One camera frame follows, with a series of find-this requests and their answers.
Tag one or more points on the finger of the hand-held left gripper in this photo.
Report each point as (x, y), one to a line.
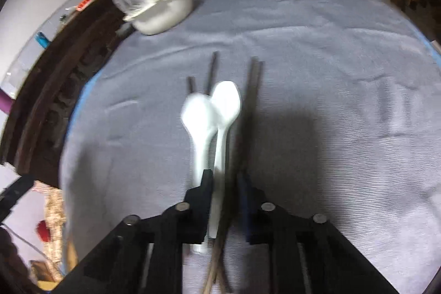
(15, 194)

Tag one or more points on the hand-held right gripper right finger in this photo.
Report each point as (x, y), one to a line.
(245, 208)

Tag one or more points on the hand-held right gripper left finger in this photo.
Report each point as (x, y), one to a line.
(201, 197)

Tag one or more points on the white plastic spoon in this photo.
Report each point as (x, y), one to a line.
(198, 115)
(225, 101)

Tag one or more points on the blue lighter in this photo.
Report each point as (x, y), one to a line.
(42, 39)

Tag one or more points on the grey table cloth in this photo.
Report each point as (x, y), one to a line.
(310, 56)

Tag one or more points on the white plastic bowl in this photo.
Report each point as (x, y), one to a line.
(162, 16)

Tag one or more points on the red packet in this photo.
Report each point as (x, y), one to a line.
(86, 2)

